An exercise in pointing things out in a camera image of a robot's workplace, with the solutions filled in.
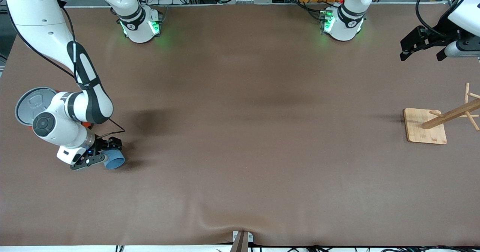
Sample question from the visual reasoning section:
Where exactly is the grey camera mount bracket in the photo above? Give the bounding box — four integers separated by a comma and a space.
229, 230, 254, 252

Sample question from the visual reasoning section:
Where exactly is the orange can with grey lid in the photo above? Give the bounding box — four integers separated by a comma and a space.
15, 87, 93, 131

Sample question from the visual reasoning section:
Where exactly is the wooden cup rack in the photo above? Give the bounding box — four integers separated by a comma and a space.
403, 82, 480, 145

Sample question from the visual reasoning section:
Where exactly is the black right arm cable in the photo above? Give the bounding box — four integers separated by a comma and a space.
6, 0, 126, 138

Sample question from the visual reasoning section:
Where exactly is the brown table mat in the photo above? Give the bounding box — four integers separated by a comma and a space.
0, 3, 480, 247

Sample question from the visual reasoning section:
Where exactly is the blue cup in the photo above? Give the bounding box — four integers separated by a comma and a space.
102, 149, 126, 170

